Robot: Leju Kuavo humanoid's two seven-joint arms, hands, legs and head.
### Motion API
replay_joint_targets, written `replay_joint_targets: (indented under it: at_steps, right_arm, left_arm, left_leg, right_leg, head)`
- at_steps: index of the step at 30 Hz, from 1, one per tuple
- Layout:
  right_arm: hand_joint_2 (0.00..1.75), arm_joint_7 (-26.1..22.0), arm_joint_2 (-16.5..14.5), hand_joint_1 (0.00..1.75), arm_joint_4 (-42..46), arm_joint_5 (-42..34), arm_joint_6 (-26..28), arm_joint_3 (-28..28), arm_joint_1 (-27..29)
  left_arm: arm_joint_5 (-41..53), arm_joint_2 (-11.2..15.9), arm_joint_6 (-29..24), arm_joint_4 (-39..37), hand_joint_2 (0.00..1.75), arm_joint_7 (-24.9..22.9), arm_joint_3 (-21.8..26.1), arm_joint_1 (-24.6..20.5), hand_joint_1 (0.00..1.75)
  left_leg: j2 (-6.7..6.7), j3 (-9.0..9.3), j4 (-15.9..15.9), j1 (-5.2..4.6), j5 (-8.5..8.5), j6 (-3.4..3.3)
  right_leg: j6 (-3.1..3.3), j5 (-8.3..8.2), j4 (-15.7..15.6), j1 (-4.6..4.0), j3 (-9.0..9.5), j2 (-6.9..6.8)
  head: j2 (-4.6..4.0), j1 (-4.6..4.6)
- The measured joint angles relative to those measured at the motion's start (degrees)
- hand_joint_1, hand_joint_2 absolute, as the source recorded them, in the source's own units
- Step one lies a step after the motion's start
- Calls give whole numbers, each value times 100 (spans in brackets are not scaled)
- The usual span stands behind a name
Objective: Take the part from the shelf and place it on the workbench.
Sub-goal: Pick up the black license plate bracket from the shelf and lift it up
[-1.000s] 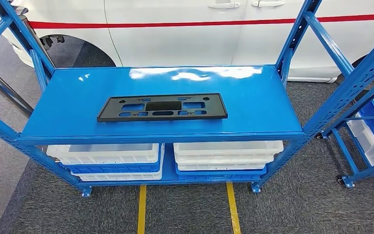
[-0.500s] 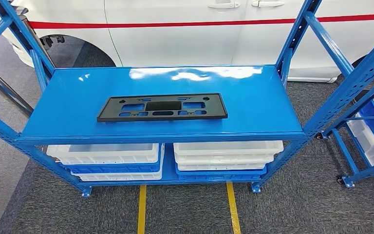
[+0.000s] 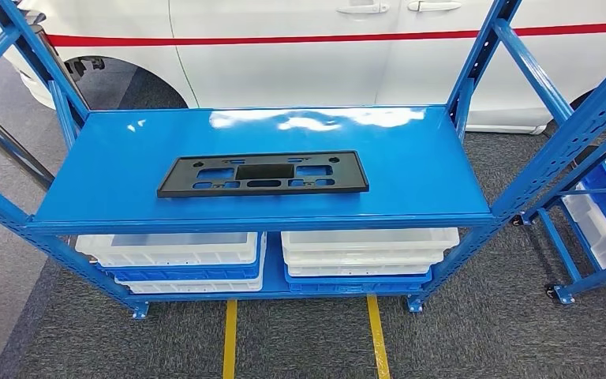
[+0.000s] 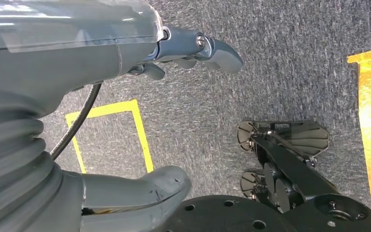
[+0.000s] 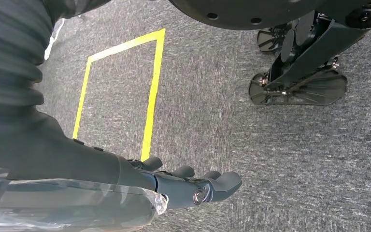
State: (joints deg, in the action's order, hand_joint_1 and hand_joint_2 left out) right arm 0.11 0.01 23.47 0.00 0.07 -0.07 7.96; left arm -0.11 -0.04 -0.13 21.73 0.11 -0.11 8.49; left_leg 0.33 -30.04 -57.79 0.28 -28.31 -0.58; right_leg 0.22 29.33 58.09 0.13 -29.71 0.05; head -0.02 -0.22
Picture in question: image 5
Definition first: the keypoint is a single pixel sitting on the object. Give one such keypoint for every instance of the pale yellow tape rectangle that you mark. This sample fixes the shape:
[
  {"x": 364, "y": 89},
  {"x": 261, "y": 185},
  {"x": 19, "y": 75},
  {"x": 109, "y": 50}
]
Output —
[{"x": 153, "y": 96}]

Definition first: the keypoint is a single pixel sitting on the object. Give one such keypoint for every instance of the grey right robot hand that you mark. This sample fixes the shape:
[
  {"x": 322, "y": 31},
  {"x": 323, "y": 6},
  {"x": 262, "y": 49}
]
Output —
[{"x": 60, "y": 166}]

